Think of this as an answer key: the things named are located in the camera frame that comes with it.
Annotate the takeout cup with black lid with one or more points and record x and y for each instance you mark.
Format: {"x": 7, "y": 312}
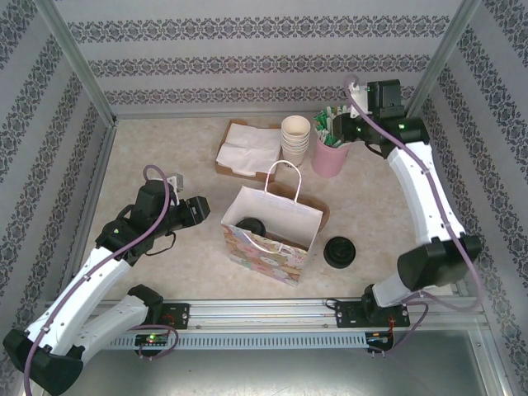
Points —
{"x": 249, "y": 226}

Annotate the white paper gift bag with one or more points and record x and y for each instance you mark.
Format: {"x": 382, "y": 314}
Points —
{"x": 268, "y": 264}

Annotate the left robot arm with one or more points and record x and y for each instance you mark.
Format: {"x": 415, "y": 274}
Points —
{"x": 78, "y": 299}

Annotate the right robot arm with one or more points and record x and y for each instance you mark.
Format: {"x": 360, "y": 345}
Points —
{"x": 416, "y": 194}

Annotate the pink straw holder cup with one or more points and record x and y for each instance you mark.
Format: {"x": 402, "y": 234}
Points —
{"x": 330, "y": 161}

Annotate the white paper cup black print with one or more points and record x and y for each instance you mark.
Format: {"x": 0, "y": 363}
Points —
{"x": 294, "y": 158}

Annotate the brown cardboard cup carrier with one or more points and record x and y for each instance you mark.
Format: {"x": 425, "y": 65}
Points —
{"x": 319, "y": 210}

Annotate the white paper napkins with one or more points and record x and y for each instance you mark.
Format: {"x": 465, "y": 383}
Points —
{"x": 247, "y": 144}

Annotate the black plastic lid stack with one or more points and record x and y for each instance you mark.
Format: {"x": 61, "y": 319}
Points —
{"x": 339, "y": 251}

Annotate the small controller board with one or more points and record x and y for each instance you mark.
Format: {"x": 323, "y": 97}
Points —
{"x": 377, "y": 338}
{"x": 152, "y": 339}

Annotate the grey metal sheet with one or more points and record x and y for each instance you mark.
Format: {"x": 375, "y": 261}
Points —
{"x": 264, "y": 371}

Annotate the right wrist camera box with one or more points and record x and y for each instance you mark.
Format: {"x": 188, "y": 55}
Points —
{"x": 358, "y": 92}

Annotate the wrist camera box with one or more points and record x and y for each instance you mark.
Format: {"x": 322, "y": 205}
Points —
{"x": 358, "y": 92}
{"x": 177, "y": 185}

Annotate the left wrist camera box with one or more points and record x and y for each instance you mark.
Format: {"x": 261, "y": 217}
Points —
{"x": 177, "y": 185}

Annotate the aluminium side rail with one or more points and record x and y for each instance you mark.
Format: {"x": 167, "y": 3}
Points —
{"x": 99, "y": 173}
{"x": 463, "y": 291}

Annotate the aluminium frame post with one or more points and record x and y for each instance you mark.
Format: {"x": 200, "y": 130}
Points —
{"x": 74, "y": 62}
{"x": 445, "y": 57}

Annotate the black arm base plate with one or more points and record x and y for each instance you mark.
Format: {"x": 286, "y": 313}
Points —
{"x": 179, "y": 315}
{"x": 346, "y": 315}

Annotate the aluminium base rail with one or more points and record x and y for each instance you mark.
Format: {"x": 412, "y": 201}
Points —
{"x": 264, "y": 313}

